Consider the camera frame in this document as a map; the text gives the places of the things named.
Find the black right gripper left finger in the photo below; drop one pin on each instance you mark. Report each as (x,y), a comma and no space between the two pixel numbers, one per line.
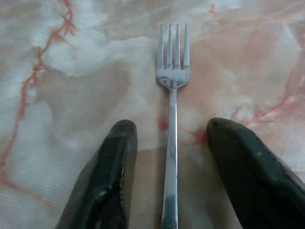
(107,181)

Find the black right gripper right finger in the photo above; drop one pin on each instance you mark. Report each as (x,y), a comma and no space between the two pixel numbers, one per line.
(257,181)

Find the silver metal fork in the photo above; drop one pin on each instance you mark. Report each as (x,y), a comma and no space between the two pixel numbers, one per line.
(172,143)

